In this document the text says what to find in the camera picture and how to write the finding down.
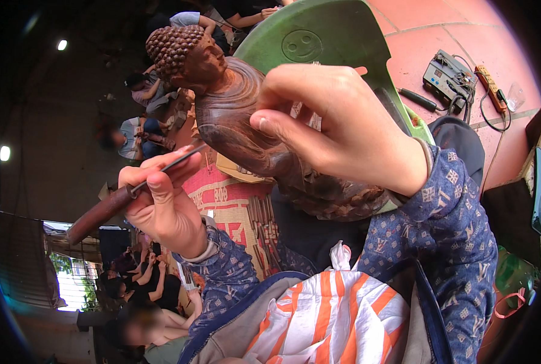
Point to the person's right hand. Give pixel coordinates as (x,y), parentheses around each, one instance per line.
(357,132)

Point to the person's left hand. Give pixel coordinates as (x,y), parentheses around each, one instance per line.
(170,218)

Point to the brown wooden buddha statue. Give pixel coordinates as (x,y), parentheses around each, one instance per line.
(234,118)

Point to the tan cardboard piece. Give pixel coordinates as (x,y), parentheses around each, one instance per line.
(234,169)

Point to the row of carving chisels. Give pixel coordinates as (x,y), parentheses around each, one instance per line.
(263,232)

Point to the green plastic chair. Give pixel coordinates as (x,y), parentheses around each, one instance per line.
(325,41)

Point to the grey power supply box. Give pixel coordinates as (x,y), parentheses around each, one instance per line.
(448,79)

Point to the person's legs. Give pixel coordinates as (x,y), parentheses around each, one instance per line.
(307,236)

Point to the orange power strip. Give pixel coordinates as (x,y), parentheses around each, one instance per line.
(491,88)

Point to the grey window blind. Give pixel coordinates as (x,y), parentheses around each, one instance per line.
(25,259)

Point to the clear glass cup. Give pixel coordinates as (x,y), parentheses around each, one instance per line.
(516,96)

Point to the round ceiling lamp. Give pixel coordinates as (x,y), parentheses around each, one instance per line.
(4,153)
(62,44)

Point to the orange white striped bag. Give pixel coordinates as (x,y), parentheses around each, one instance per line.
(338,314)

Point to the green plastic bottle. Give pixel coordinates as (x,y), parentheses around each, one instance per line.
(511,275)

